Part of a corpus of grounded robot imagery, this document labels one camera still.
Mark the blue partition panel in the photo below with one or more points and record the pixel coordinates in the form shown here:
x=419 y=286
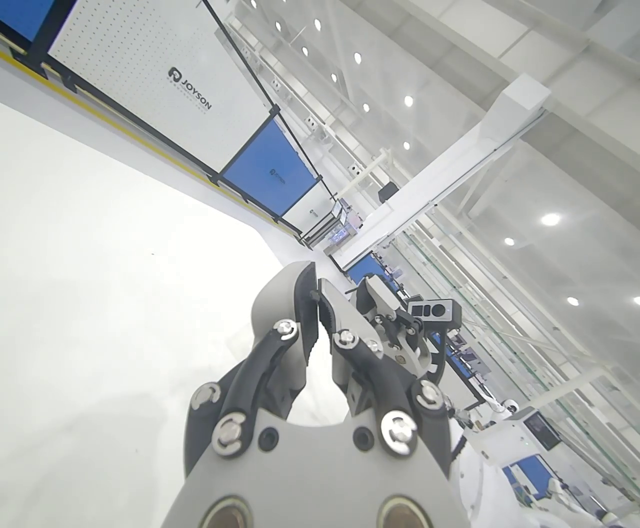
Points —
x=22 y=17
x=270 y=170

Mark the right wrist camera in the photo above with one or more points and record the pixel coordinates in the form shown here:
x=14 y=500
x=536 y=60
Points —
x=434 y=310

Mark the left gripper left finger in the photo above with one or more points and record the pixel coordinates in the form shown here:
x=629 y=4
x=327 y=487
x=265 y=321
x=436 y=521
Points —
x=272 y=310

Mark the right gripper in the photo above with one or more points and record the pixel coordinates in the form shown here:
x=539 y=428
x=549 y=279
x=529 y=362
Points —
x=415 y=357

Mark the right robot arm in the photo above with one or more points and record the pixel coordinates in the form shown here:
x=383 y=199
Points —
x=475 y=485

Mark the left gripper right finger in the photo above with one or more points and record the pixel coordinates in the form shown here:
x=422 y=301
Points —
x=370 y=365

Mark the white perforated partition panel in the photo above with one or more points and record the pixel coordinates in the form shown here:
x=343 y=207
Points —
x=150 y=75

